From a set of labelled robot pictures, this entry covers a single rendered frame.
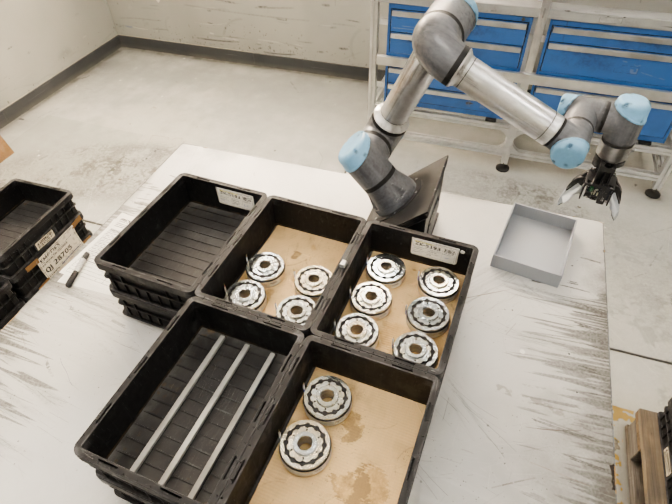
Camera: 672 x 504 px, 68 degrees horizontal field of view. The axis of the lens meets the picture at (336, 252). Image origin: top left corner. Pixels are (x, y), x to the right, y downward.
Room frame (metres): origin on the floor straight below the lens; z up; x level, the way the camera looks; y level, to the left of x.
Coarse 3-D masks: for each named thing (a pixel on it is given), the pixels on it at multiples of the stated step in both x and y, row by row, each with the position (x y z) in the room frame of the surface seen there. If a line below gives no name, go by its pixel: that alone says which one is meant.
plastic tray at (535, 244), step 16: (512, 208) 1.23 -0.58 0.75; (528, 208) 1.24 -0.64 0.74; (512, 224) 1.21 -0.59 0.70; (528, 224) 1.20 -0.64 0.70; (544, 224) 1.20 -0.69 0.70; (560, 224) 1.19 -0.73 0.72; (576, 224) 1.15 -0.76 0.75; (512, 240) 1.13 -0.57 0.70; (528, 240) 1.13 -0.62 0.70; (544, 240) 1.13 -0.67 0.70; (560, 240) 1.13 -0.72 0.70; (496, 256) 1.02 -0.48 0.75; (512, 256) 1.06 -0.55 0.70; (528, 256) 1.06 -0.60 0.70; (544, 256) 1.06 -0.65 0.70; (560, 256) 1.06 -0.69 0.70; (512, 272) 1.00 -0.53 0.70; (528, 272) 0.98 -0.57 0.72; (544, 272) 0.96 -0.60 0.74; (560, 272) 0.99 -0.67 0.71
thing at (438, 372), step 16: (368, 224) 0.98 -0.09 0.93; (384, 224) 0.98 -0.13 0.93; (448, 240) 0.91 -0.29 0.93; (352, 256) 0.86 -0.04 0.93; (336, 288) 0.76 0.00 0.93; (464, 288) 0.75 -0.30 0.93; (320, 320) 0.67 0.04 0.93; (320, 336) 0.63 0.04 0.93; (336, 336) 0.63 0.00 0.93; (448, 336) 0.62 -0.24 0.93; (368, 352) 0.58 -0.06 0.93; (384, 352) 0.58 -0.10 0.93; (448, 352) 0.58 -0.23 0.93; (416, 368) 0.54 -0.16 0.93; (432, 368) 0.54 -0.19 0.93
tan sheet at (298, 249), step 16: (272, 240) 1.03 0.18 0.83; (288, 240) 1.03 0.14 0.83; (304, 240) 1.03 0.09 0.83; (320, 240) 1.03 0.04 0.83; (288, 256) 0.97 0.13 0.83; (304, 256) 0.97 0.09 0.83; (320, 256) 0.96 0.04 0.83; (336, 256) 0.96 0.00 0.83; (288, 272) 0.91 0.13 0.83; (272, 288) 0.85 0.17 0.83; (288, 288) 0.85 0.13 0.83; (272, 304) 0.80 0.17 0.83
